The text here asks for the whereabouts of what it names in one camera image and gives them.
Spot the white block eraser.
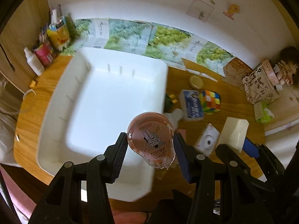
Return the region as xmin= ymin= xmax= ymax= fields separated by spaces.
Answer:
xmin=217 ymin=117 xmax=249 ymax=153

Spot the pink correction tape dispenser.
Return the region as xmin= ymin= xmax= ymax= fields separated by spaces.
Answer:
xmin=127 ymin=112 xmax=175 ymax=169

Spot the clear sticker box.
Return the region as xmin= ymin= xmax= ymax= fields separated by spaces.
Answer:
xmin=155 ymin=165 xmax=177 ymax=180

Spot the pink hair roller clip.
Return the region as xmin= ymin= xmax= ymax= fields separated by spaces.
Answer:
xmin=175 ymin=128 xmax=186 ymax=140

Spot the green tissue pack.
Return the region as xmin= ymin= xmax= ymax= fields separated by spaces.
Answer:
xmin=253 ymin=101 xmax=274 ymax=124

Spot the blue dental floss box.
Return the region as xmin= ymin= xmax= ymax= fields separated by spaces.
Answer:
xmin=179 ymin=90 xmax=204 ymax=121

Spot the green perfume bottle gold cap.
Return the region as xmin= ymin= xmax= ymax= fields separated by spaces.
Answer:
xmin=164 ymin=94 xmax=178 ymax=113

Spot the colourful Rubik's cube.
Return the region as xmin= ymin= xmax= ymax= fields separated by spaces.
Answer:
xmin=199 ymin=90 xmax=221 ymax=114

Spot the white plastic organizer tray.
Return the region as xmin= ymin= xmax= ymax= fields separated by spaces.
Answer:
xmin=36 ymin=46 xmax=169 ymax=202

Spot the round gold lid tin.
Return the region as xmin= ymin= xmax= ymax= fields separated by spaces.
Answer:
xmin=189 ymin=75 xmax=203 ymax=90

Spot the letter print fabric bag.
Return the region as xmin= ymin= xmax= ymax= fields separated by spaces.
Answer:
xmin=242 ymin=64 xmax=279 ymax=105

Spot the brown haired plush doll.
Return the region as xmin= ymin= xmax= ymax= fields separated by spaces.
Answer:
xmin=276 ymin=46 xmax=299 ymax=85

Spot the brown stamped paper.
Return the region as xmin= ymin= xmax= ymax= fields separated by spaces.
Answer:
xmin=221 ymin=58 xmax=252 ymax=88

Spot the pink round box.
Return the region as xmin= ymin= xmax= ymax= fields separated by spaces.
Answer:
xmin=261 ymin=59 xmax=279 ymax=86

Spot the green grape poster strip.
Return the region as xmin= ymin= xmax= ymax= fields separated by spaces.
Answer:
xmin=63 ymin=17 xmax=234 ymax=75

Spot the white spray bottle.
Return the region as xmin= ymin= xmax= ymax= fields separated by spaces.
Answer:
xmin=24 ymin=47 xmax=45 ymax=76

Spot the red can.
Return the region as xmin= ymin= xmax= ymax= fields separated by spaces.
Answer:
xmin=33 ymin=41 xmax=56 ymax=67

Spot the white compact camera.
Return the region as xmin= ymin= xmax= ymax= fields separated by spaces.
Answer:
xmin=194 ymin=123 xmax=220 ymax=156

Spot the white charging cable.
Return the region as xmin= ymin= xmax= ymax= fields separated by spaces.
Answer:
xmin=0 ymin=69 xmax=38 ymax=115

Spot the black cable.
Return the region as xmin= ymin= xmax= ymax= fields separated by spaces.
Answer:
xmin=0 ymin=42 xmax=16 ymax=73

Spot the yellow duck wall clip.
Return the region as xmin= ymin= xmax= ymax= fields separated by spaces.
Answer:
xmin=223 ymin=4 xmax=240 ymax=20

